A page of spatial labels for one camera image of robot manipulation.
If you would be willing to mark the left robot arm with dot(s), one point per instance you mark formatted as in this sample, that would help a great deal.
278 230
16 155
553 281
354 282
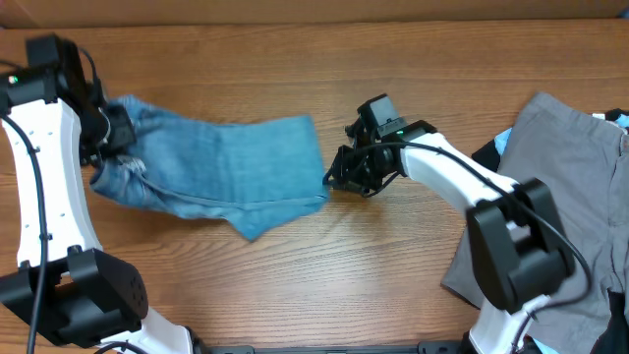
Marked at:
66 288

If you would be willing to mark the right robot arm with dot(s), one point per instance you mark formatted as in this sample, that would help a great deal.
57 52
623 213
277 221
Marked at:
519 253

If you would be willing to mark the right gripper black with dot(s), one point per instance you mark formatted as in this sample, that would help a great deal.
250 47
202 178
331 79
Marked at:
345 179

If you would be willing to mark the grey trousers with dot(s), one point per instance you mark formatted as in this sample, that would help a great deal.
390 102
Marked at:
583 159

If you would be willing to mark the light blue denim jeans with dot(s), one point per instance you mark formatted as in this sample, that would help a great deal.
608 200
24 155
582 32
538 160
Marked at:
255 176

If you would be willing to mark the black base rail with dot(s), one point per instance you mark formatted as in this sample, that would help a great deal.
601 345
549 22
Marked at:
424 347

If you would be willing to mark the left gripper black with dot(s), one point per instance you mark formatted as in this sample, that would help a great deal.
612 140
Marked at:
127 138

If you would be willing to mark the light blue garment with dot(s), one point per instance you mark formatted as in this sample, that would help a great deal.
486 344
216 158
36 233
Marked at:
501 141

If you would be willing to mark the black garment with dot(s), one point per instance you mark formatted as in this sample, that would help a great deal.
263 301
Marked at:
488 156

